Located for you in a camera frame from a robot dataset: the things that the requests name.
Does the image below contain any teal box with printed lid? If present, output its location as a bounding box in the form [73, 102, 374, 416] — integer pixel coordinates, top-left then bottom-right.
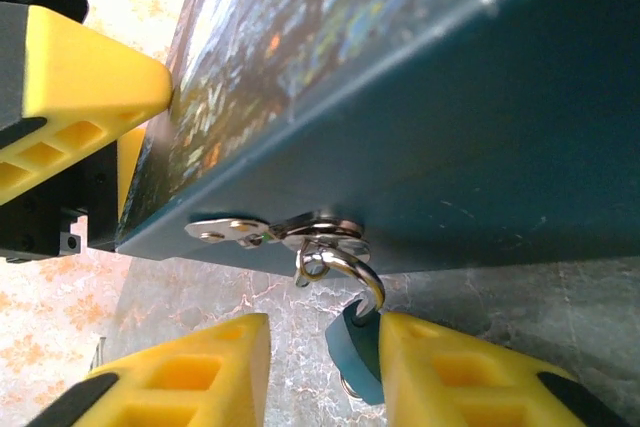
[114, 0, 640, 279]

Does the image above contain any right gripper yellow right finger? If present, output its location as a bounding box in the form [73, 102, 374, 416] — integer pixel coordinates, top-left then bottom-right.
[377, 310, 632, 427]

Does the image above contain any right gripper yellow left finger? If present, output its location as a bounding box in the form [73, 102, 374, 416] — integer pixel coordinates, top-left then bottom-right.
[24, 312, 273, 427]

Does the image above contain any silver metal box hasp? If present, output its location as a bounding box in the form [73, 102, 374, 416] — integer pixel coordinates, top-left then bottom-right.
[184, 210, 373, 289]

